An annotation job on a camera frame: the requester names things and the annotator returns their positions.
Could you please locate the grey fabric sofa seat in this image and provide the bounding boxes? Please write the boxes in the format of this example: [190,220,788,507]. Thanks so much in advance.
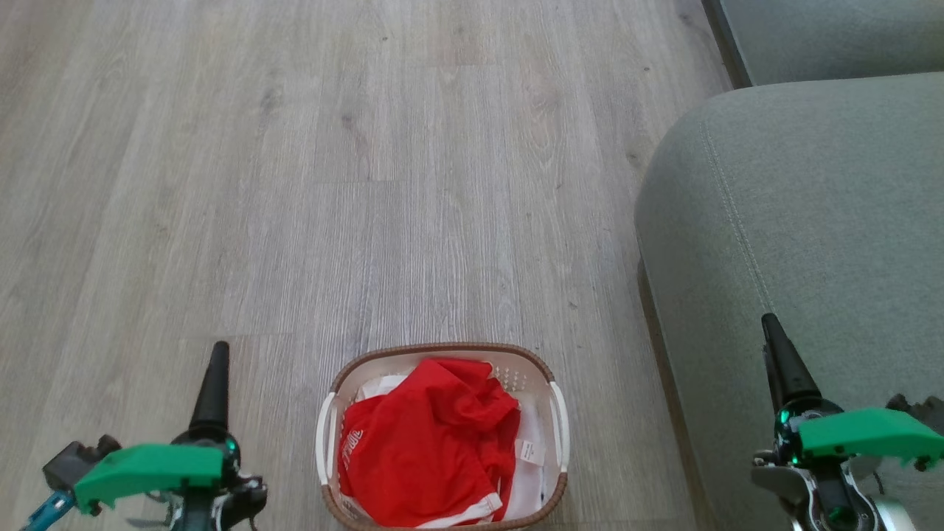
[634,72,944,531]

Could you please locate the blue left camera connector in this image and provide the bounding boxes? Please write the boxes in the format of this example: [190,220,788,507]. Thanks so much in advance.
[21,490,76,531]

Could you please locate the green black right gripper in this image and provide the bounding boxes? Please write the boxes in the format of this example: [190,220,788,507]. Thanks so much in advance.
[761,315,944,467]

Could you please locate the white laundry basket brown rim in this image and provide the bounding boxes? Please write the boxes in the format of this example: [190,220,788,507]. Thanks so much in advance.
[315,341,570,531]

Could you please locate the red garment white stripes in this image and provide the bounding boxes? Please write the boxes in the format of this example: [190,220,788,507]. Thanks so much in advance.
[338,395,517,529]

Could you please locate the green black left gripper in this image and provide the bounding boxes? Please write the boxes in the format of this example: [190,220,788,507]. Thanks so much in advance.
[74,341,268,510]

